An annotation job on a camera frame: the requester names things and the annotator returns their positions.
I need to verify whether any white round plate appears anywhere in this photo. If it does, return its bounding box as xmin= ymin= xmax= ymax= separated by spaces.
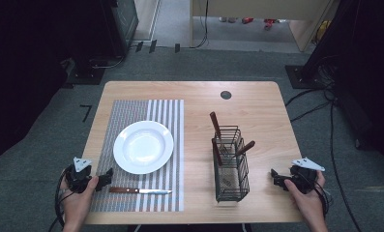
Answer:
xmin=112 ymin=120 xmax=175 ymax=175

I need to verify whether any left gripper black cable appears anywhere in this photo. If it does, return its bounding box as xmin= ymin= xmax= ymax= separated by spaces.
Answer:
xmin=47 ymin=166 xmax=75 ymax=232

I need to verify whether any black wire cutlery basket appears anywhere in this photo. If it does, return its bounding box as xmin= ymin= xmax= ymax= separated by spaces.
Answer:
xmin=211 ymin=125 xmax=251 ymax=203

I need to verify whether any person's left hand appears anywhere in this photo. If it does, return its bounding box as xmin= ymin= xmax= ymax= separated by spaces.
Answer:
xmin=60 ymin=175 xmax=100 ymax=224

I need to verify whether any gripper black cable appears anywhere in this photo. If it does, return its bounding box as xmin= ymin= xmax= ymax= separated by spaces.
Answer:
xmin=310 ymin=179 xmax=335 ymax=218
xmin=47 ymin=166 xmax=75 ymax=232

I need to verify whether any long wooden-handled utensil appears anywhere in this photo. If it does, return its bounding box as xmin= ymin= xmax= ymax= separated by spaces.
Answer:
xmin=209 ymin=111 xmax=228 ymax=154

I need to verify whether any dark wooden-handled utensil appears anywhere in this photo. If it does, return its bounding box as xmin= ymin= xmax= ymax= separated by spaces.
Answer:
xmin=211 ymin=138 xmax=223 ymax=167

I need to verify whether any long black floor cable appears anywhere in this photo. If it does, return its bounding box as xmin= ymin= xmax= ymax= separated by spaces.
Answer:
xmin=328 ymin=101 xmax=364 ymax=232

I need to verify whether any person's right hand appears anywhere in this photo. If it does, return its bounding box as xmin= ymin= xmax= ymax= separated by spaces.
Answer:
xmin=283 ymin=169 xmax=327 ymax=225

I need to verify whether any wooden-handled table knife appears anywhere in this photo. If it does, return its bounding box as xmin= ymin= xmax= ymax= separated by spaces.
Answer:
xmin=108 ymin=187 xmax=173 ymax=195

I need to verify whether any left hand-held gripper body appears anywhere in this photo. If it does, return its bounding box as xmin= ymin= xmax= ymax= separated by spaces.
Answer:
xmin=65 ymin=157 xmax=99 ymax=194

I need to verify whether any yellow object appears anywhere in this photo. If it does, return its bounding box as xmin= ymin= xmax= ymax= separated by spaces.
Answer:
xmin=315 ymin=19 xmax=332 ymax=44

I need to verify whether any black hanging cable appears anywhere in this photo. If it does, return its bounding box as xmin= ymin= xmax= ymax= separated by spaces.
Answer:
xmin=192 ymin=0 xmax=211 ymax=50

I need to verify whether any striped woven placemat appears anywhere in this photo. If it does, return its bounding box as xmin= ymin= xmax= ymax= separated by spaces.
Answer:
xmin=90 ymin=99 xmax=185 ymax=213

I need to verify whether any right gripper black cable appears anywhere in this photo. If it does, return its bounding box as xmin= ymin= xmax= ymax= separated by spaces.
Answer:
xmin=310 ymin=179 xmax=335 ymax=218

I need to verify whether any black stand base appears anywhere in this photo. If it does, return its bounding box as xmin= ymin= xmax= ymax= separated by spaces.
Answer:
xmin=283 ymin=64 xmax=329 ymax=90
xmin=61 ymin=57 xmax=106 ymax=89

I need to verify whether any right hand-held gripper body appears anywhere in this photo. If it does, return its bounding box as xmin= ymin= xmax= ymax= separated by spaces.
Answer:
xmin=287 ymin=157 xmax=326 ymax=195

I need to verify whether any black cabinet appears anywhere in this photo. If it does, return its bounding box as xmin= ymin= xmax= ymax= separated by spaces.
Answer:
xmin=97 ymin=0 xmax=139 ymax=60

